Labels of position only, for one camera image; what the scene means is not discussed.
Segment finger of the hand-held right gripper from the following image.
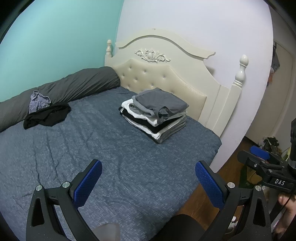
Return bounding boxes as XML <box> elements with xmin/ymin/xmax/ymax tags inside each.
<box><xmin>238</xmin><ymin>150</ymin><xmax>282</xmax><ymax>176</ymax></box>
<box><xmin>251</xmin><ymin>146</ymin><xmax>270</xmax><ymax>160</ymax></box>

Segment person's right hand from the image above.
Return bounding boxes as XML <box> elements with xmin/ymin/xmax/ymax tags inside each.
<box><xmin>277</xmin><ymin>193</ymin><xmax>296</xmax><ymax>214</ymax></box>

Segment cream bed headboard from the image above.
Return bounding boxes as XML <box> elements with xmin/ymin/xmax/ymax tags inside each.
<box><xmin>104</xmin><ymin>28</ymin><xmax>249</xmax><ymax>139</ymax></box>

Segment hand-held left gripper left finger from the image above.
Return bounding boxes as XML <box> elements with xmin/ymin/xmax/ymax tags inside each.
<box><xmin>26</xmin><ymin>159</ymin><xmax>103</xmax><ymax>241</ymax></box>

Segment cream door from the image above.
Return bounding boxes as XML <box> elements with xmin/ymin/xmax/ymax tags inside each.
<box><xmin>245</xmin><ymin>39</ymin><xmax>296</xmax><ymax>149</ymax></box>

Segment stack of folded clothes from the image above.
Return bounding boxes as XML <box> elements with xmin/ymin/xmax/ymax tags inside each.
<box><xmin>119</xmin><ymin>98</ymin><xmax>188</xmax><ymax>144</ymax></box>

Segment blue patterned shorts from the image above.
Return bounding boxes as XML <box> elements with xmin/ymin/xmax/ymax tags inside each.
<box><xmin>28</xmin><ymin>90</ymin><xmax>52</xmax><ymax>114</ymax></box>

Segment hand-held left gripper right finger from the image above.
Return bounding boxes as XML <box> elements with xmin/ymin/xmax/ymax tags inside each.
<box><xmin>195</xmin><ymin>160</ymin><xmax>272</xmax><ymax>241</ymax></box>

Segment person's leg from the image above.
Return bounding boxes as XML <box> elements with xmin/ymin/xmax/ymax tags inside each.
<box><xmin>159</xmin><ymin>213</ymin><xmax>208</xmax><ymax>241</ymax></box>

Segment black garment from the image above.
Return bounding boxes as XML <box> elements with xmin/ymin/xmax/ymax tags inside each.
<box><xmin>23</xmin><ymin>103</ymin><xmax>71</xmax><ymax>130</ymax></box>

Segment hanging clothes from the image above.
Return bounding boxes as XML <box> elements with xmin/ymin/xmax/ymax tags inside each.
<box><xmin>268</xmin><ymin>43</ymin><xmax>280</xmax><ymax>87</ymax></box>

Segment grey boxer shorts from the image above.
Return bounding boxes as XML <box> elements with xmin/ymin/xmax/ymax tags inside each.
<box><xmin>135</xmin><ymin>88</ymin><xmax>189</xmax><ymax>120</ymax></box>

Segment potted plant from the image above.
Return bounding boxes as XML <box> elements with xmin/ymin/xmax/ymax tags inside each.
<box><xmin>259</xmin><ymin>137</ymin><xmax>287</xmax><ymax>154</ymax></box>

